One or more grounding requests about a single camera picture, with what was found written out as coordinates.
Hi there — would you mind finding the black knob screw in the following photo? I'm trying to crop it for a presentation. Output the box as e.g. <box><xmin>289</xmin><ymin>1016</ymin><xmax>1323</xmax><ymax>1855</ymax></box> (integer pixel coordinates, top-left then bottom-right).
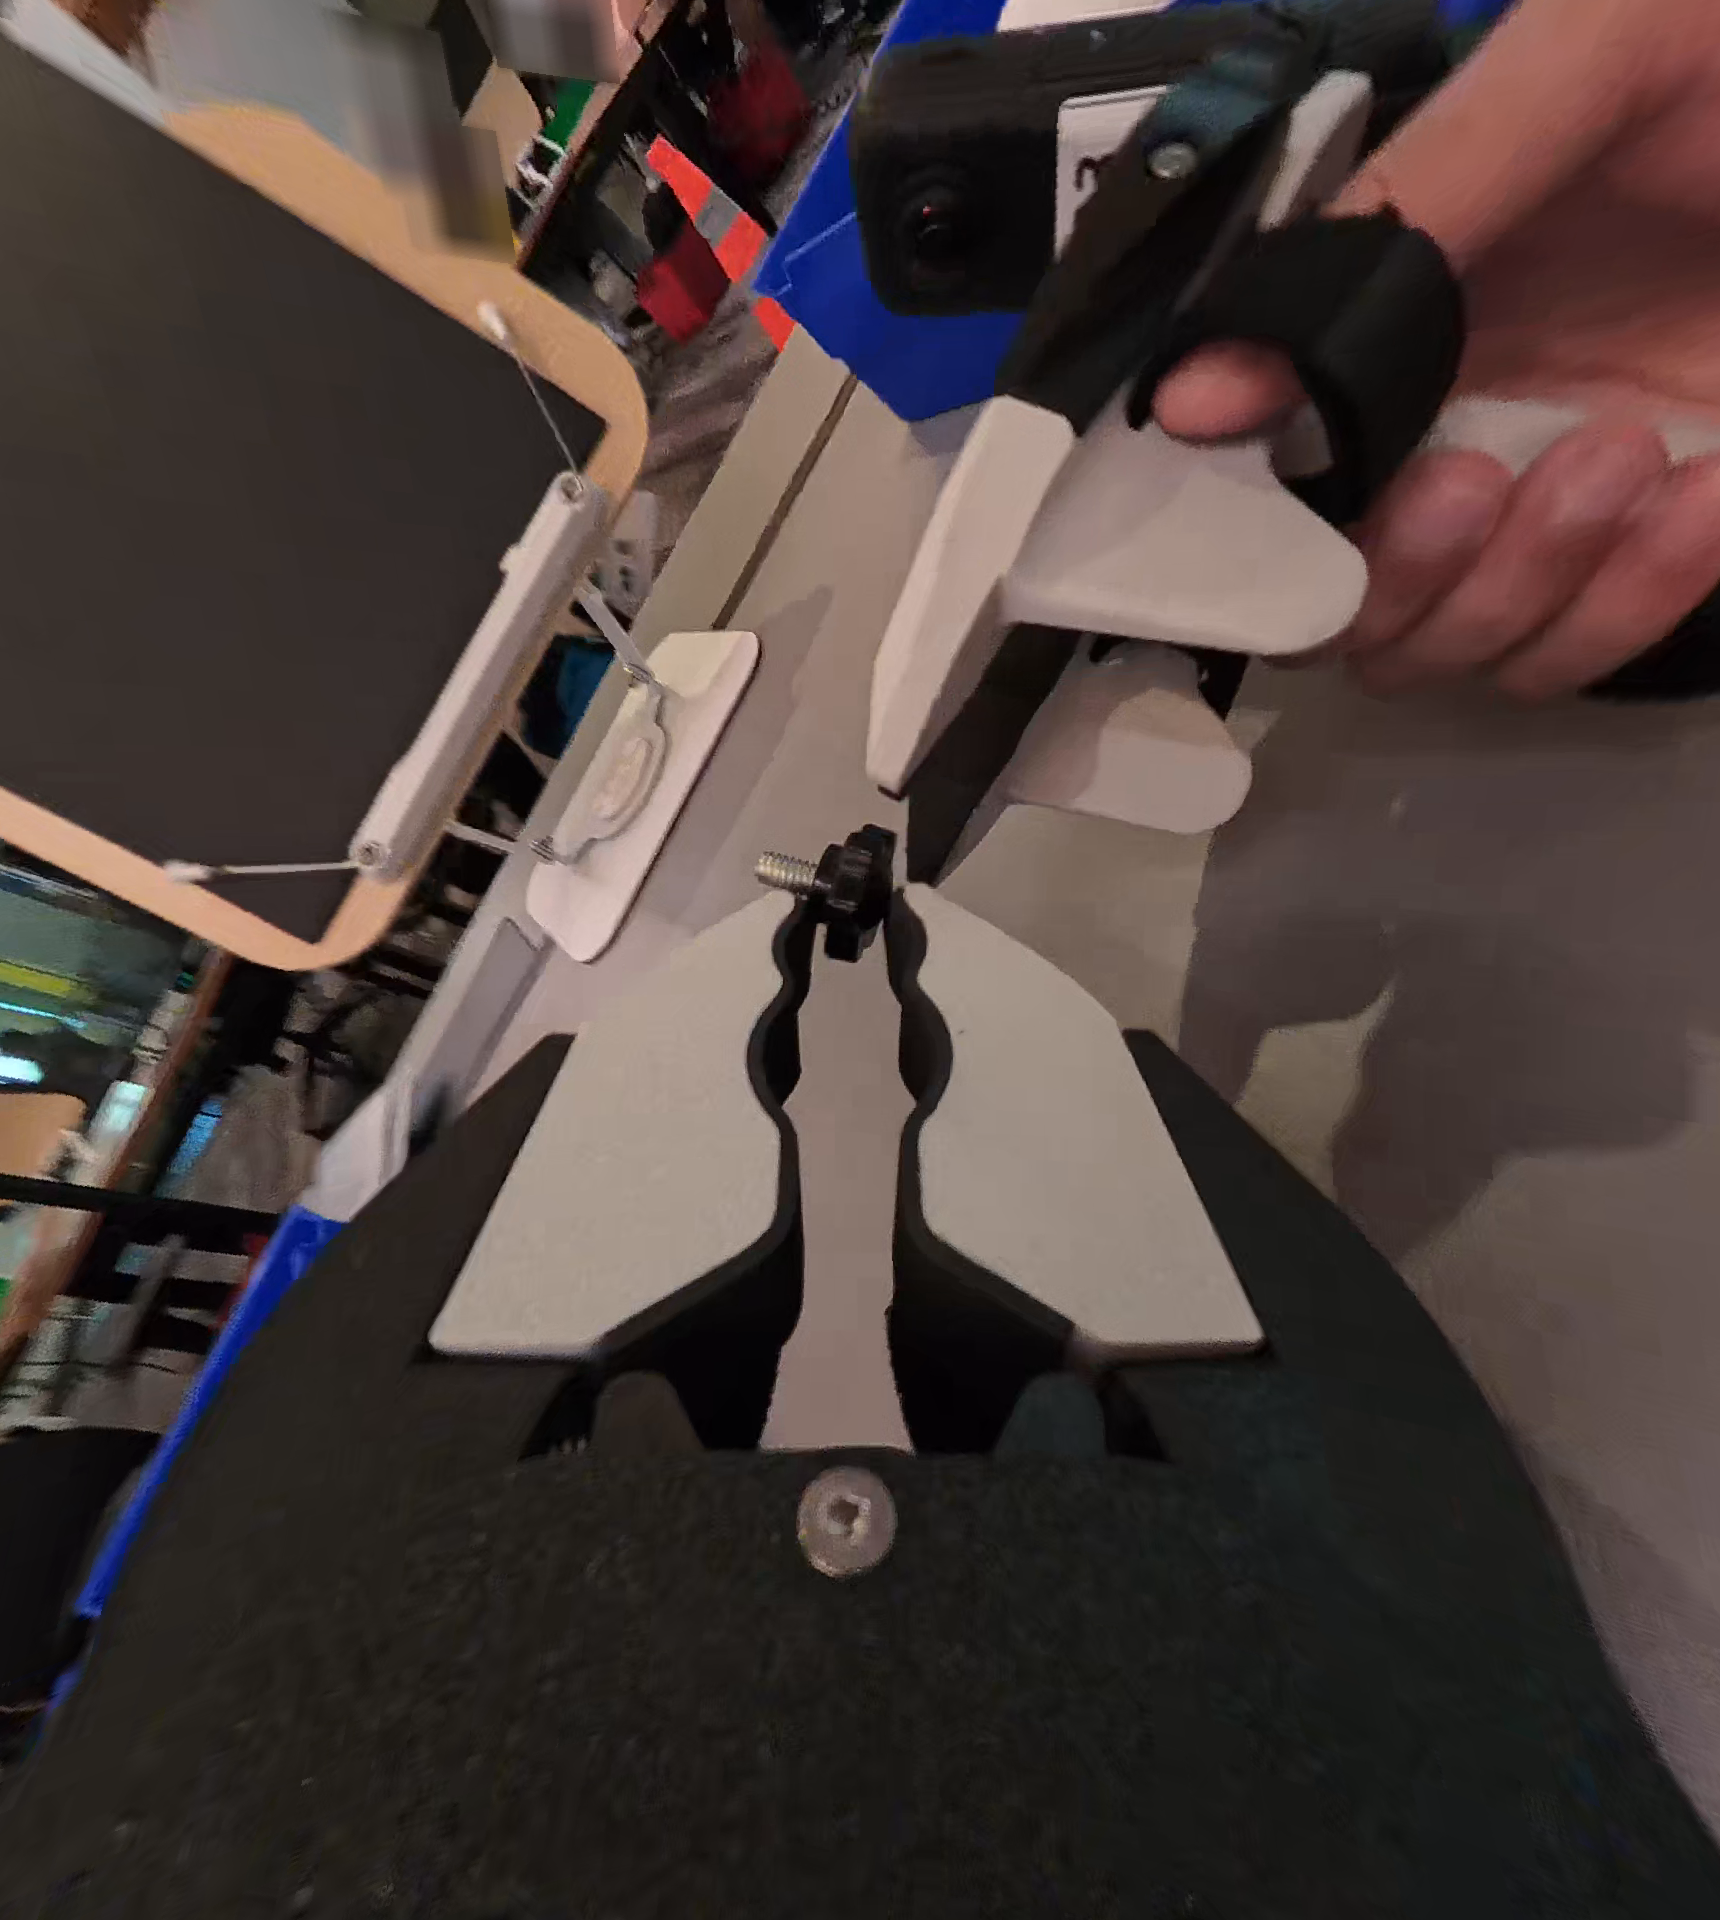
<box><xmin>755</xmin><ymin>825</ymin><xmax>901</xmax><ymax>967</ymax></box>

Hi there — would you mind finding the orange traffic cone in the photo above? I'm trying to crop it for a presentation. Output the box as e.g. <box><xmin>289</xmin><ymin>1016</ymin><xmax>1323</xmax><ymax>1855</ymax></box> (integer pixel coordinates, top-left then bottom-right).
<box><xmin>643</xmin><ymin>135</ymin><xmax>777</xmax><ymax>348</ymax></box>

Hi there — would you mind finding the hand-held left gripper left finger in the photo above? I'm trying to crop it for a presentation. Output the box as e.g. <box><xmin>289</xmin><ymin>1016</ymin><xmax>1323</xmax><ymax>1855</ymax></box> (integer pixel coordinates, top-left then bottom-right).
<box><xmin>428</xmin><ymin>900</ymin><xmax>811</xmax><ymax>1374</ymax></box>

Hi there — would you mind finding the person's right hand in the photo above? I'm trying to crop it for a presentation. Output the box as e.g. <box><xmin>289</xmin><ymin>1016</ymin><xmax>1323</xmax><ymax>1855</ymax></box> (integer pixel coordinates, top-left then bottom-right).
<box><xmin>1152</xmin><ymin>0</ymin><xmax>1720</xmax><ymax>708</ymax></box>

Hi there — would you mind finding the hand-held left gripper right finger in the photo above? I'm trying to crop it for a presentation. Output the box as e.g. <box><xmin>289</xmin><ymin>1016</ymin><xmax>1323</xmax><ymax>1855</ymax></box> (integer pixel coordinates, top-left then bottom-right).
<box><xmin>882</xmin><ymin>883</ymin><xmax>1268</xmax><ymax>1374</ymax></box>

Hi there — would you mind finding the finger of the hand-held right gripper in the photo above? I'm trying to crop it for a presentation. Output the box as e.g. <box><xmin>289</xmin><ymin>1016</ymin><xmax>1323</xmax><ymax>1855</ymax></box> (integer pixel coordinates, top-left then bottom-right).
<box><xmin>905</xmin><ymin>623</ymin><xmax>1089</xmax><ymax>888</ymax></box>
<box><xmin>867</xmin><ymin>396</ymin><xmax>1089</xmax><ymax>799</ymax></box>

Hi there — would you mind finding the blue plastic bin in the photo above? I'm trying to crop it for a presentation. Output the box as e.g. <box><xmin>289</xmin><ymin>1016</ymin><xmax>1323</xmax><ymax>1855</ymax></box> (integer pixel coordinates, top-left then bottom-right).
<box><xmin>753</xmin><ymin>0</ymin><xmax>1089</xmax><ymax>427</ymax></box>
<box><xmin>65</xmin><ymin>1201</ymin><xmax>353</xmax><ymax>1630</ymax></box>

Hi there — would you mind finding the black board with wooden rim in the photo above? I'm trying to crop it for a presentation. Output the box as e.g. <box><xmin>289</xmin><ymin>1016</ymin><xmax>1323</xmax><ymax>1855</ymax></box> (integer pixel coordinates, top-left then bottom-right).
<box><xmin>0</xmin><ymin>0</ymin><xmax>652</xmax><ymax>974</ymax></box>

